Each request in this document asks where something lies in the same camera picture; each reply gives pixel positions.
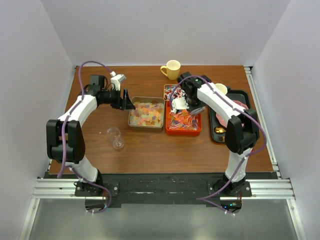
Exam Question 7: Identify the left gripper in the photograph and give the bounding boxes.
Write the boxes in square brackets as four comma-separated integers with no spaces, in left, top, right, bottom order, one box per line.
[101,86,135,111]

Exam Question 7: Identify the clear plastic jar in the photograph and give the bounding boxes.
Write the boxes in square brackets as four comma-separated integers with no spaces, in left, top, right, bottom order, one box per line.
[106,127,125,150]

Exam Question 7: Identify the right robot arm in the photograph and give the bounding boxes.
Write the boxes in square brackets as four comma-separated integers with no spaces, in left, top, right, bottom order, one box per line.
[169,72,265,198]

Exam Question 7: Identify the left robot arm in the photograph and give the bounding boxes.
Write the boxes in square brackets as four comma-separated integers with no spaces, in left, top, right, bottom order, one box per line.
[46,72,135,196]

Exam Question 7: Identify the orange tray of candies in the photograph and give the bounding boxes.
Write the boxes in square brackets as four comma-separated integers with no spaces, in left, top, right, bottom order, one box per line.
[165,101,202,137]

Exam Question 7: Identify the silver tin of gummies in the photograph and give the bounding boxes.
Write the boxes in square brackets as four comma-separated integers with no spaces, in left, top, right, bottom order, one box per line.
[127,96,165,132]

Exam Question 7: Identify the pink dotted plate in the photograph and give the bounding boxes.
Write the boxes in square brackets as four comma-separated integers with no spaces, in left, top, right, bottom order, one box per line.
[215,100,249,128]

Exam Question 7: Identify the dark green cup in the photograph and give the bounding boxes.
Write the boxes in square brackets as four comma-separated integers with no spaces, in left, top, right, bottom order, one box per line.
[215,83,228,95]

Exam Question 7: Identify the gold spoon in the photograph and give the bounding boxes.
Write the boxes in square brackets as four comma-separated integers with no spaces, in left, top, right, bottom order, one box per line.
[214,126,226,134]

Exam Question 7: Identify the gold tin of lollipops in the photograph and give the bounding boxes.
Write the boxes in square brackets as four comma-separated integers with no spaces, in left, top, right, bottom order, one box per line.
[163,84,186,101]

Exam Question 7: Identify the yellow mug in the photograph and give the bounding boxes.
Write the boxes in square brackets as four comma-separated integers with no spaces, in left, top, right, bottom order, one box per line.
[160,60,181,81]

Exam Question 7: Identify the black serving tray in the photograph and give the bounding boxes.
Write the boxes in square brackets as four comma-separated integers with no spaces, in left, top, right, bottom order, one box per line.
[209,89,251,144]

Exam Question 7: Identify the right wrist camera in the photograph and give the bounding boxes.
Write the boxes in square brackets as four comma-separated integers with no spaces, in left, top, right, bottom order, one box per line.
[171,97,189,113]

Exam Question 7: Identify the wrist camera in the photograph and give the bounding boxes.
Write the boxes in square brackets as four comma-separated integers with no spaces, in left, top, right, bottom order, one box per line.
[110,71,126,91]
[171,97,189,113]

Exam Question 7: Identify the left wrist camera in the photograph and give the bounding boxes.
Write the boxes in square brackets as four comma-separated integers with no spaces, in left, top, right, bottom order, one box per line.
[110,71,126,91]

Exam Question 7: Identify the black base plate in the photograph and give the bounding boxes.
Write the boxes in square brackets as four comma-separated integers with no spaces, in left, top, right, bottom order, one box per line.
[74,173,252,210]

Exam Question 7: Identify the aluminium rail frame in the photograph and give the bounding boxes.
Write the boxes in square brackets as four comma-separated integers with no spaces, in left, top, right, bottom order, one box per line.
[18,65,307,240]

